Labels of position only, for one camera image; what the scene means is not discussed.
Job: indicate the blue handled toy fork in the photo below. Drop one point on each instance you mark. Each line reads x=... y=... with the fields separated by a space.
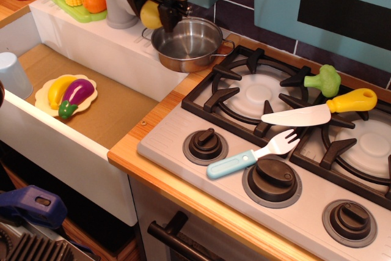
x=280 y=144

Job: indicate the green toy cutting board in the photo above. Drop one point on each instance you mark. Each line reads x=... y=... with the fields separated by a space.
x=79 y=13

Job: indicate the right black burner grate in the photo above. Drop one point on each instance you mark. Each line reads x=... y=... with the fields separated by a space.
x=353 y=152

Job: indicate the yellow toy banana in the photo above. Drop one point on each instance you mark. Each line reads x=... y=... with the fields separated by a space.
x=57 y=90

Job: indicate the blue plastic clamp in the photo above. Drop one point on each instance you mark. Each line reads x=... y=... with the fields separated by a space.
x=34 y=205

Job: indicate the yellow handled toy knife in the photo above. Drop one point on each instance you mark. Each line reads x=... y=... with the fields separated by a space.
x=362 y=99

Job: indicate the black stove knob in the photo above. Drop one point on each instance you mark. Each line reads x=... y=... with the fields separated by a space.
x=204 y=147
x=349 y=223
x=272 y=183

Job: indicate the cream scalloped toy plate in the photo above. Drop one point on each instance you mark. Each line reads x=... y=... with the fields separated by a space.
x=42 y=103

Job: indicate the black burner grate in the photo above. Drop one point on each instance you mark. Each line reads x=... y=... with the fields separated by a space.
x=244 y=86
x=353 y=152

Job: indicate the green toy broccoli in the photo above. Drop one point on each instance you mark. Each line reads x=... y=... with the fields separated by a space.
x=327 y=81

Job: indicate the black ribbed heat sink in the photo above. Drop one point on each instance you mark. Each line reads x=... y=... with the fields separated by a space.
x=29 y=247

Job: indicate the purple toy eggplant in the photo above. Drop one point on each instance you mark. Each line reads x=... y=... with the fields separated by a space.
x=76 y=93

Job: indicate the left black stove knob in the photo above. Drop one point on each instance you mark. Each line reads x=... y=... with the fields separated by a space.
x=204 y=147

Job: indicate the left black burner grate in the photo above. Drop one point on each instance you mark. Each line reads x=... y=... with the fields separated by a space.
x=244 y=86

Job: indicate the steel cooking pot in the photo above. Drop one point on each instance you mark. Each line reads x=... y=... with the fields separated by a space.
x=193 y=45

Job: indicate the teal cabinet with black panel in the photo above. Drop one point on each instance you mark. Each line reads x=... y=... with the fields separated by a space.
x=356 y=29

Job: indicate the yellow toy potato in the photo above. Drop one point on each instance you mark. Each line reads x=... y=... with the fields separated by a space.
x=149 y=15

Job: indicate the middle black stove knob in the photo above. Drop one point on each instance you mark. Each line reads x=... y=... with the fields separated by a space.
x=272 y=183

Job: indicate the white toy sink basin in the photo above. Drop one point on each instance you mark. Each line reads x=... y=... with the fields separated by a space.
x=50 y=43

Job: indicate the orange toy tomato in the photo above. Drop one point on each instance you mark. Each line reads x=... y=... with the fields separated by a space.
x=95 y=6

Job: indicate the light blue plastic cup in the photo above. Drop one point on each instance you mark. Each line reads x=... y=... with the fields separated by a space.
x=13 y=76

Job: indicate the black oven door handle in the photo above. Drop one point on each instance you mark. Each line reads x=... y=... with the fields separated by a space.
x=168 y=236

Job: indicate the grey toy faucet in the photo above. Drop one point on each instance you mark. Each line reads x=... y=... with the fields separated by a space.
x=120 y=14

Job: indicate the right black stove knob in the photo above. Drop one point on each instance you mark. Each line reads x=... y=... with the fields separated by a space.
x=349 y=223

